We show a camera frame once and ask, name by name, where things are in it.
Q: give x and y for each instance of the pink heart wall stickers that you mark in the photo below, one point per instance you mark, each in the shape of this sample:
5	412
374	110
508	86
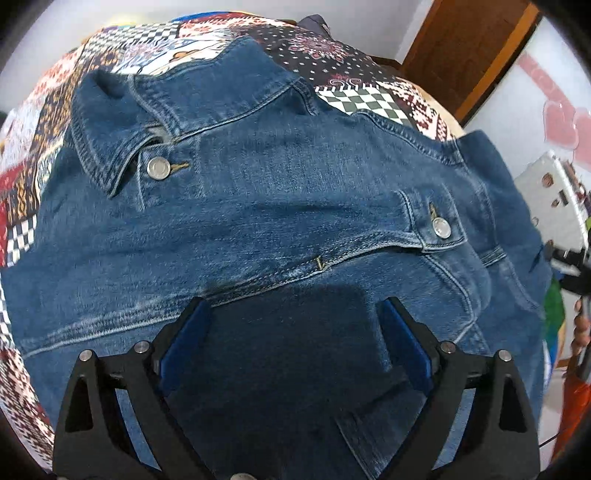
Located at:
561	120

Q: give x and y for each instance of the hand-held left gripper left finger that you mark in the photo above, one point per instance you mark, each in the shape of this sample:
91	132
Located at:
184	341

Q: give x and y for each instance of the person's right hand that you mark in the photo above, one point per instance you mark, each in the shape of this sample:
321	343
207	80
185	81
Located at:
582	327

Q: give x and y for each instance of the wooden door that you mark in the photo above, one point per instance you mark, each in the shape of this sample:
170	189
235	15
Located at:
466	50

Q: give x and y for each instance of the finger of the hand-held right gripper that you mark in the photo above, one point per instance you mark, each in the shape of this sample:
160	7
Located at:
570	267

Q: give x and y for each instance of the beige mattress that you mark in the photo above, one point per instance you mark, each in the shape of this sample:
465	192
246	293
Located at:
447	121

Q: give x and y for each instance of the patchwork printed blanket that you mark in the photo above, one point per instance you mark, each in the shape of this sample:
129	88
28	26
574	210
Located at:
41	115

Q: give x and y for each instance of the green cloth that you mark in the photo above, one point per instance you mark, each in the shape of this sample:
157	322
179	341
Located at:
555	309

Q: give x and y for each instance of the blue denim jacket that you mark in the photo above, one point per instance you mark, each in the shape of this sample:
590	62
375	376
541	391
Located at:
277	207

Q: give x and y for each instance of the grey cloth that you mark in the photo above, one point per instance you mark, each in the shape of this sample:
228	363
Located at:
316	24

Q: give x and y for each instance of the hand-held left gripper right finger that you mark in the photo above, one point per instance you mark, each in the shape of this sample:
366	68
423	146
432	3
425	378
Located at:
408	341

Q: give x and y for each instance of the orange object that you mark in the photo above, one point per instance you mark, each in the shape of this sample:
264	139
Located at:
575	406

